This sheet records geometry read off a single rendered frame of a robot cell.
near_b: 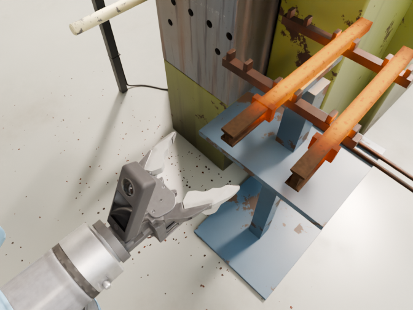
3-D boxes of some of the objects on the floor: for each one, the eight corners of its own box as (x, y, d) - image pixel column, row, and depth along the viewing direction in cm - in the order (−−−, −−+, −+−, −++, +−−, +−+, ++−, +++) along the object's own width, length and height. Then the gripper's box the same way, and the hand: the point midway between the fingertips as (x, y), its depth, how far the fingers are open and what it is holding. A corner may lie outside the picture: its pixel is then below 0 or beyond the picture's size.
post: (122, 93, 190) (48, -156, 101) (118, 90, 192) (42, -159, 103) (128, 90, 192) (59, -159, 102) (124, 87, 194) (53, -161, 104)
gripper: (81, 213, 55) (169, 146, 63) (156, 303, 47) (246, 213, 55) (62, 189, 48) (165, 116, 56) (147, 290, 40) (252, 189, 48)
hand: (206, 155), depth 53 cm, fingers open, 14 cm apart
